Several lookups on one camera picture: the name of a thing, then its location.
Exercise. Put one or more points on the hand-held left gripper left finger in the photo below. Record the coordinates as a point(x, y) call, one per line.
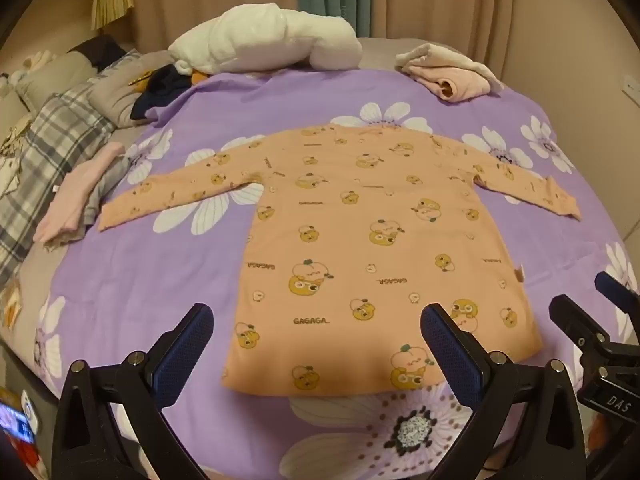
point(186, 355)

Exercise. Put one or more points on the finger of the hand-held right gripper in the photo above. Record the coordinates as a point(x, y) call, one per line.
point(617, 290)
point(580, 325)

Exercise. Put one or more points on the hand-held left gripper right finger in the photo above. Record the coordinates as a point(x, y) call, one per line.
point(450, 355)

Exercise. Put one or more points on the orange cartoon print shirt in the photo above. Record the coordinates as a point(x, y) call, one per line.
point(350, 220)

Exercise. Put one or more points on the purple floral bed sheet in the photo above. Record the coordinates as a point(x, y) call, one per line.
point(175, 270)

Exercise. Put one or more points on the device with lit screen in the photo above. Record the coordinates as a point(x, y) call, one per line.
point(17, 417)

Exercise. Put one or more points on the grey garment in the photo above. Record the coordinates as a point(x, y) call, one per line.
point(102, 195)

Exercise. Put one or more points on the light pink cloth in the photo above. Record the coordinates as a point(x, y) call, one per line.
point(75, 195)

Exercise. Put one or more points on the pink folded garment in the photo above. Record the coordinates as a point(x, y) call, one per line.
point(465, 85)

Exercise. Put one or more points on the dark navy clothing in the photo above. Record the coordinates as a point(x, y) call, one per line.
point(160, 92)

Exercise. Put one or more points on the grey plaid blanket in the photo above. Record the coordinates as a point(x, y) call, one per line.
point(50, 125)

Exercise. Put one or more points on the cream folded cloth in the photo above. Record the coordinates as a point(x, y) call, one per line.
point(440, 55)

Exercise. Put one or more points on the grey pillow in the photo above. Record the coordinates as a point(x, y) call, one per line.
point(55, 75)

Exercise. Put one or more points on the dark brown pillow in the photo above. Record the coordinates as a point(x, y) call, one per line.
point(102, 50)

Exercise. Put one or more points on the white duvet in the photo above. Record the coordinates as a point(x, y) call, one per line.
point(260, 40)

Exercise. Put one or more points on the beige curtain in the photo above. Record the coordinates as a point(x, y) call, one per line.
point(450, 0)

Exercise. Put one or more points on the white wall outlet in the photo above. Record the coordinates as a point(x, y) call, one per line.
point(631, 86)

